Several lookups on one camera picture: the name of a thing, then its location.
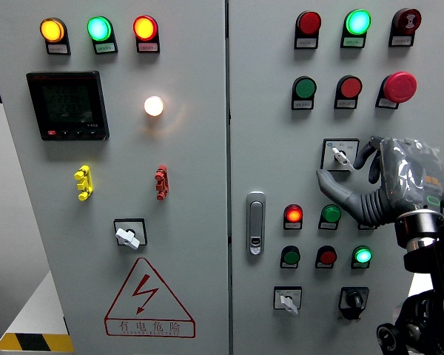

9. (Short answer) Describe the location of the red warning triangle sign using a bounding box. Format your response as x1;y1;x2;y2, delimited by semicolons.
104;257;197;339

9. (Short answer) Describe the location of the white-handled switch, small white plate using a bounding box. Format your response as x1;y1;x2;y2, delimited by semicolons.
273;285;303;316

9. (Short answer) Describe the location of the white-handled switch, plain black plate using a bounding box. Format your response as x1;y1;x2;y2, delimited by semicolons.
113;217;149;251

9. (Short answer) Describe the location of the lit green lamp, grey label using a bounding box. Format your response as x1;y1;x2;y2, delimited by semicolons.
87;16;119;55

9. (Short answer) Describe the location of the large green push button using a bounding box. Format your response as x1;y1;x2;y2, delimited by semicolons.
291;75;318;111

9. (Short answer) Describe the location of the small red handle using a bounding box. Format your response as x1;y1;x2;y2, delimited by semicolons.
155;164;170;201

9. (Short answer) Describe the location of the grey cabinet door with display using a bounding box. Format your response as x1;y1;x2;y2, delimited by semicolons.
0;0;230;355

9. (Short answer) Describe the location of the small yellow handle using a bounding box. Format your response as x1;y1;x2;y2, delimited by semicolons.
73;165;95;202

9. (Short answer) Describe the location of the large lit green lamp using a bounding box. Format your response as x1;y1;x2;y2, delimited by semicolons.
340;9;372;50

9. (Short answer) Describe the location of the white-handled switch with blue mark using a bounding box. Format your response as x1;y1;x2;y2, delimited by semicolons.
320;138;360;174

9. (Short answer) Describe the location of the black display meter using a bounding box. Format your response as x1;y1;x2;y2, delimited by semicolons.
26;70;110;142

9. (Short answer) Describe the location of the small lit red lamp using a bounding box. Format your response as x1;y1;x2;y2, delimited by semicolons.
283;203;304;231

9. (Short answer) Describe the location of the small green push button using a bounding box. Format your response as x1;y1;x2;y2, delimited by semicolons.
280;245;302;270
317;203;343;231

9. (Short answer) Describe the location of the small lit green lamp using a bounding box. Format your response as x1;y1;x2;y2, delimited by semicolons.
350;245;374;270

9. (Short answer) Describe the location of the white glowing lamp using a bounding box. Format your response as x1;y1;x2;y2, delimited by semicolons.
144;95;166;118

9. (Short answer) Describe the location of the dark red round lamp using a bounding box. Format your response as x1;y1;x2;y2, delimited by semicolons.
294;10;323;50

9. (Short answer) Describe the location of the black yellow striped tape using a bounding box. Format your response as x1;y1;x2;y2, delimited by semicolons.
0;332;75;353

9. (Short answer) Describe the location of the large red stop button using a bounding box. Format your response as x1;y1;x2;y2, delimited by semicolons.
375;71;418;110

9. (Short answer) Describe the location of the yellow round lamp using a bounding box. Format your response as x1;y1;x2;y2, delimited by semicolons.
39;17;72;56

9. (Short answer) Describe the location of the grey cabinet door with lock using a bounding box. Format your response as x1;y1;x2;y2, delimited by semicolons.
227;0;444;355

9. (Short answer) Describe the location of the red buzzer with black housing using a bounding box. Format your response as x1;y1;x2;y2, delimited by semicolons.
388;7;423;48

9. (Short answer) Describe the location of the black-handled turn switch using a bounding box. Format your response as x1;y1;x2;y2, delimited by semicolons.
337;286;370;322

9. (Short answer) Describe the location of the large red push button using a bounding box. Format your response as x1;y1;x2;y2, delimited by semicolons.
333;75;364;110

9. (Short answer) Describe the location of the lit orange-red round lamp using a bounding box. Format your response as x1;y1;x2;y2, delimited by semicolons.
132;15;161;54

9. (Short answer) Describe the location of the silver door lock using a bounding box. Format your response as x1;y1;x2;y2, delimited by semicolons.
246;191;267;257

